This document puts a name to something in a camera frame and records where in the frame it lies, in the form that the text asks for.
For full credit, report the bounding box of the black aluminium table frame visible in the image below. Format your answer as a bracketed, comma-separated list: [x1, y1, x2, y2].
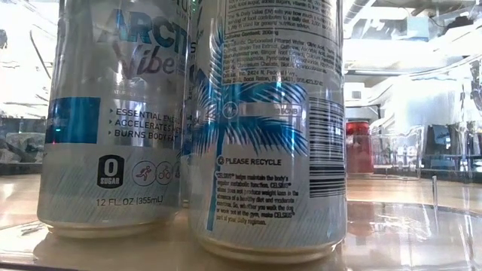
[346, 167, 482, 184]

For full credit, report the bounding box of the red cola can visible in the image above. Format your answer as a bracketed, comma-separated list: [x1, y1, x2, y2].
[345, 120, 372, 175]

